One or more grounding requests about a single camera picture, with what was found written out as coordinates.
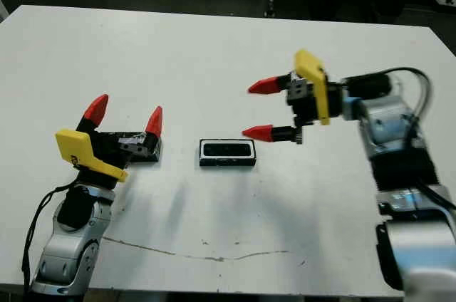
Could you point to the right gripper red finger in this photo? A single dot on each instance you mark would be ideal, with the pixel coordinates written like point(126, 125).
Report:
point(267, 85)
point(260, 132)

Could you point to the black box base white lining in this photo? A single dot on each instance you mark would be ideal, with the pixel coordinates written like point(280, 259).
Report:
point(228, 163)

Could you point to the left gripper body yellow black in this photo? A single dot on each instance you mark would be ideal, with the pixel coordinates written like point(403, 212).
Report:
point(76, 147)

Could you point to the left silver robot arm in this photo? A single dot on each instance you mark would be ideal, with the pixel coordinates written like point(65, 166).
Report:
point(67, 255)

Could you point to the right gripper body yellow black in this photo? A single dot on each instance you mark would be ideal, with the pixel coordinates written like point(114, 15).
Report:
point(318, 92)

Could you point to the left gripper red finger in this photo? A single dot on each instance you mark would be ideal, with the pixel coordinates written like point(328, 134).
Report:
point(155, 122)
point(97, 109)

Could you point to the black box lid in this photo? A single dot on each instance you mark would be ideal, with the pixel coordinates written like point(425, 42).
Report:
point(151, 157)

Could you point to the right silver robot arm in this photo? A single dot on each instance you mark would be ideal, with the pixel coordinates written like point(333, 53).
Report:
point(388, 120)

